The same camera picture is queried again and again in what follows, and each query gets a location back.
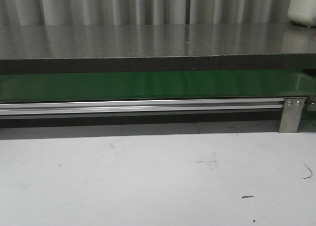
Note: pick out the green conveyor belt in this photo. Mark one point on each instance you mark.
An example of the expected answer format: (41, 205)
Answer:
(154, 85)

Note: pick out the dark grey raised platform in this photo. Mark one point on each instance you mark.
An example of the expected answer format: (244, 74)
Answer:
(61, 49)

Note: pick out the grey pleated curtain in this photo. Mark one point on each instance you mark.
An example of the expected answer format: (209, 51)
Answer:
(141, 12)

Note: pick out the aluminium conveyor side rail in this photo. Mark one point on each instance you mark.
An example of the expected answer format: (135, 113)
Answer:
(144, 106)

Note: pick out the steel conveyor support bracket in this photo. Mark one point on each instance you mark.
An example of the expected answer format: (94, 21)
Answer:
(291, 115)

